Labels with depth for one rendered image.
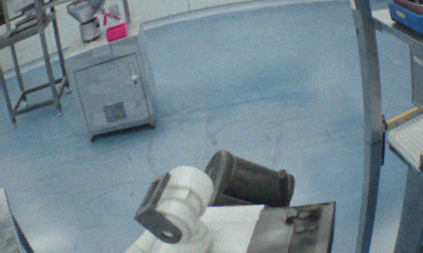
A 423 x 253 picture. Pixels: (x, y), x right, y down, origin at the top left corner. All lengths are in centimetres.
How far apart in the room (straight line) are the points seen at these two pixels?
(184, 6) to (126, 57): 289
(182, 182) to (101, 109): 317
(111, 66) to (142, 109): 42
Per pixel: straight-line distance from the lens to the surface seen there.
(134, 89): 374
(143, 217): 63
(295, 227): 73
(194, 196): 68
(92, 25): 386
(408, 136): 170
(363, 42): 155
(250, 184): 87
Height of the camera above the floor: 173
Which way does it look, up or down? 26 degrees down
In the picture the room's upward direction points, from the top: 12 degrees counter-clockwise
